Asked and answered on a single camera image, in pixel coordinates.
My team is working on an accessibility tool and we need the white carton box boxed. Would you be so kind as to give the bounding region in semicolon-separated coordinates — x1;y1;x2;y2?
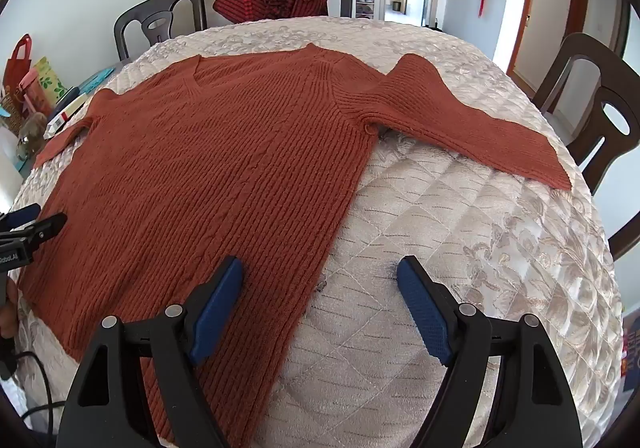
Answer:
44;94;90;139

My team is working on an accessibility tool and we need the brown wooden door frame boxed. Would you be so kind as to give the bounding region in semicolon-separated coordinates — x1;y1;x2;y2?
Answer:
507;0;592;101

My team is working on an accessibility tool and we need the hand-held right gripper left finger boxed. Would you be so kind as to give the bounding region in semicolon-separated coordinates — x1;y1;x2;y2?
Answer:
56;255;245;448

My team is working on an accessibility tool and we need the person's left hand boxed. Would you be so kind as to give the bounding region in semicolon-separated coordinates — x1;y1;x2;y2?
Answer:
0;300;19;338

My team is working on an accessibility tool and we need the teal crochet mat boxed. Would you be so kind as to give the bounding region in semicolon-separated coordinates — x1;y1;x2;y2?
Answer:
75;68;117;93

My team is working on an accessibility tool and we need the beige quilted table cover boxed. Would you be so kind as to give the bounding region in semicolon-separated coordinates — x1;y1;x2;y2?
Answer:
10;17;626;448

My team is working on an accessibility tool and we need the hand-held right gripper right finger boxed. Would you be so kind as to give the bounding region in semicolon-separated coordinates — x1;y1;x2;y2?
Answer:
396;255;585;448

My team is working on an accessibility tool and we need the glass jar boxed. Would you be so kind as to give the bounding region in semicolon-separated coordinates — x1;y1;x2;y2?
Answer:
17;112;49;161

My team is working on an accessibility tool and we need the red gift bag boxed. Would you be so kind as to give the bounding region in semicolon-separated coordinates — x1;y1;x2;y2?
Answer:
4;34;35;89

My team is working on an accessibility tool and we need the rust knit sweater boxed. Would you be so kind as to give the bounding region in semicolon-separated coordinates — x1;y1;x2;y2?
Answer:
19;42;573;448

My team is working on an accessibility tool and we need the green floral bag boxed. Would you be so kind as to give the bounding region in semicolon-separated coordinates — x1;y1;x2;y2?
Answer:
32;56;68;101

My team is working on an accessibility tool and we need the pink gift bag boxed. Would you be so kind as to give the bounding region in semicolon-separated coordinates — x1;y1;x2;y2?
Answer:
17;69;53;118

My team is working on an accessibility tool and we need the black cable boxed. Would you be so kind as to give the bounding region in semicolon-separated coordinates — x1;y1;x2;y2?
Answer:
12;352;68;429

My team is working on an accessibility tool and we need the dark long case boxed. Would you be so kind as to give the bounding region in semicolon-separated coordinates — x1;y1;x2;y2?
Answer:
50;86;83;116

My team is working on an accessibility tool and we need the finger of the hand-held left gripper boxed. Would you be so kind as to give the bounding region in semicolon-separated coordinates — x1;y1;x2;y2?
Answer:
0;204;41;230
21;213;69;245

